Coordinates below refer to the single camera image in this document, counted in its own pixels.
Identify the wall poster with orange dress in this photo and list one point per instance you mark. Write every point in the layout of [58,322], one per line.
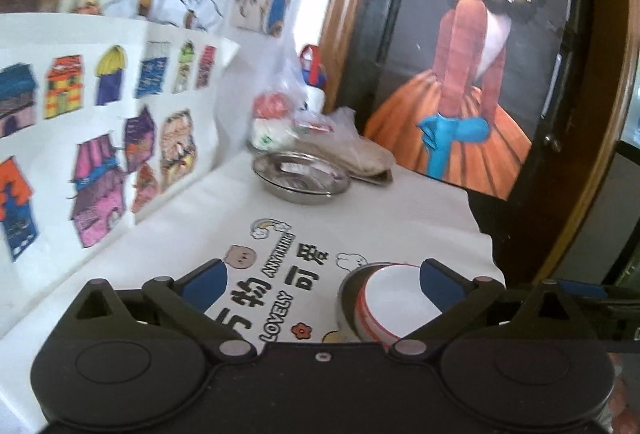
[475,63]

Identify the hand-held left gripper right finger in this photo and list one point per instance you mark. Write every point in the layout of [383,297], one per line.
[440,286]

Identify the white bowl with red rim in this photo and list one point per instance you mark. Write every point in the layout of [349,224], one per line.
[395,299]

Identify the colourful houses drawing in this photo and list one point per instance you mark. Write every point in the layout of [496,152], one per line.
[60,138]

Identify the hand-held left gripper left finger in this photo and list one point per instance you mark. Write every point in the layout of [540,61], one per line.
[210,284]

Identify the white printed tablecloth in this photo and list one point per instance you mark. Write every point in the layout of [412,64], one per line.
[200,224]

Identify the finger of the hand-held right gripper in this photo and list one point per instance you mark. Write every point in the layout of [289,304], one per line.
[580,289]

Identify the small stainless steel bowl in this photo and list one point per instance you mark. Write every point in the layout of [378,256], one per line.
[300,174]

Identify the white packet with green print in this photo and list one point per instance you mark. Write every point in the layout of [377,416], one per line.
[270,136]

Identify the large stainless steel bowl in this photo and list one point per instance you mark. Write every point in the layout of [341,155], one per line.
[300,198]

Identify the brown wooden door frame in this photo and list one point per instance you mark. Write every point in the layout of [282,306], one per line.
[350,13]

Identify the red tomato in plastic bag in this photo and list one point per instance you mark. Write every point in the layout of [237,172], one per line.
[270,106]

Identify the flatbread in plastic bag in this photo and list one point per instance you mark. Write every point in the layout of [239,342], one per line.
[365,153]

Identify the stainless steel tray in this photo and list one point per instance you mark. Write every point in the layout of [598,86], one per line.
[372,179]

